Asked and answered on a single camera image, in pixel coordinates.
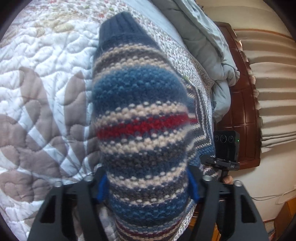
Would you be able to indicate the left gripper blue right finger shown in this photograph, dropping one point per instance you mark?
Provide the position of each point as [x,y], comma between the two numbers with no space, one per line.
[195,187]

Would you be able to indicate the floral white quilt bedspread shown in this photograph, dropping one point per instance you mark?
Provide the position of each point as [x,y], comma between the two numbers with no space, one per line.
[46,60]

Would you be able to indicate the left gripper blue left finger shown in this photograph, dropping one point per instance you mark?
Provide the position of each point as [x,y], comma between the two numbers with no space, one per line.
[100,189]

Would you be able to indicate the person right hand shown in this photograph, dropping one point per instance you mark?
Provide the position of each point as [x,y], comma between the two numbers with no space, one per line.
[228,180]

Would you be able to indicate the striped knitted sweater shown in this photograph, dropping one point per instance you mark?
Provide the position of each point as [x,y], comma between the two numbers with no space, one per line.
[145,119]

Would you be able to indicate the dark wooden headboard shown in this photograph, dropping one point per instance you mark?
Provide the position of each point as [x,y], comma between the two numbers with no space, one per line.
[243,116]

